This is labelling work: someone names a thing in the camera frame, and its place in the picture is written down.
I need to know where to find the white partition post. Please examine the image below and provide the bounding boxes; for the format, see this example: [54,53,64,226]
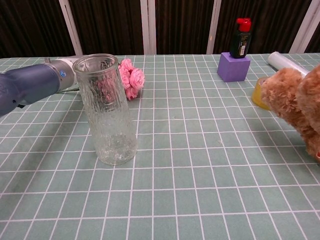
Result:
[139,0,158,55]
[58,0,84,57]
[205,0,223,55]
[289,0,320,54]

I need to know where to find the black bottle red cap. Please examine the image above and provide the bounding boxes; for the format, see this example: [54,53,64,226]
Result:
[229,17,253,60]

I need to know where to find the brown teddy bear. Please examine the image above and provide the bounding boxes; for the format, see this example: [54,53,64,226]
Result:
[259,63,320,164]

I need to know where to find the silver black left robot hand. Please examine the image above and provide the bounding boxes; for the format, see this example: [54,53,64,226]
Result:
[63,56,81,67]

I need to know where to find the yellow adhesive tape roll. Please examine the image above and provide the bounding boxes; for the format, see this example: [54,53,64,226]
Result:
[251,76,272,111]

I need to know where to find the purple foam cube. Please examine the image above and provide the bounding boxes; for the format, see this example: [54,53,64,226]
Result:
[216,52,252,83]

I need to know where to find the clear plastic wrap roll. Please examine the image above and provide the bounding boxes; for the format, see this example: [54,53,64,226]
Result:
[267,51,310,76]

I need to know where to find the pink artificial flower bouquet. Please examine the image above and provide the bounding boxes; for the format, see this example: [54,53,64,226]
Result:
[57,58,146,101]

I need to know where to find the green grid-patterned table mat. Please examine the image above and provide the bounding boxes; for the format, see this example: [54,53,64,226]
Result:
[0,53,320,240]

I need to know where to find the transparent textured glass vase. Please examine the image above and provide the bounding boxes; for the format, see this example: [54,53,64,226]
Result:
[72,53,139,166]

